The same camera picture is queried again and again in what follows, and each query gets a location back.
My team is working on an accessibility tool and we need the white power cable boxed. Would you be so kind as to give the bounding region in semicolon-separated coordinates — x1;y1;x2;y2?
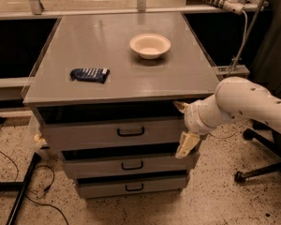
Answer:
229;9;249;70

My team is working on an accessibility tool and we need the grey metal frame rail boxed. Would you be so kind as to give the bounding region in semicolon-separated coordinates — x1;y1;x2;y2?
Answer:
0;77;34;101

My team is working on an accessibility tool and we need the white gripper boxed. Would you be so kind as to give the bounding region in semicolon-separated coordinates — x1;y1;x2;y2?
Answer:
173;98;216;158

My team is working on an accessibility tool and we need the grey drawer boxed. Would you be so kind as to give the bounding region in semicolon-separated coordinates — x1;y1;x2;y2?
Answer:
63;151;200;179
76;173;189;199
42;116;185;151

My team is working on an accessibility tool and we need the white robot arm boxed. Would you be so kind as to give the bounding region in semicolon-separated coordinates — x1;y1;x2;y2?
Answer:
174;77;281;158

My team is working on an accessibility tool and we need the grey bottom drawer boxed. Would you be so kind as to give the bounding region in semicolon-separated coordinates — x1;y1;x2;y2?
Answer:
76;173;189;199

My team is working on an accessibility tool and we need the white power strip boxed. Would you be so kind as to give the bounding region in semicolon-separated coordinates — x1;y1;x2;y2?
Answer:
194;0;245;16

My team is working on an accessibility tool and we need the grey drawer cabinet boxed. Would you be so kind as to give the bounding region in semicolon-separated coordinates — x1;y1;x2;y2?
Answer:
24;13;218;187

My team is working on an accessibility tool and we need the black floor stand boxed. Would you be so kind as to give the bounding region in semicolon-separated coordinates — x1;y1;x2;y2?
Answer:
0;153;41;225

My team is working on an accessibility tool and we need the white paper bowl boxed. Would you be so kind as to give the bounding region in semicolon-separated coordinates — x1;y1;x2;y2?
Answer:
129;34;171;60

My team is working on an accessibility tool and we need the grey middle drawer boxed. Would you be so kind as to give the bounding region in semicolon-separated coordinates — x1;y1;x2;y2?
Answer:
63;151;200;179

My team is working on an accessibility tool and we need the grey top drawer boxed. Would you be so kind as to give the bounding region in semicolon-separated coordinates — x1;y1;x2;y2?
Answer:
42;116;185;151

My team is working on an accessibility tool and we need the black floor cable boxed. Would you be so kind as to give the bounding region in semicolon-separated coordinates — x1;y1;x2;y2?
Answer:
0;122;70;225

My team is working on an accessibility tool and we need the blue striped snack packet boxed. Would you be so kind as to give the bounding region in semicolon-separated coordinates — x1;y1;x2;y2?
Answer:
70;67;110;83

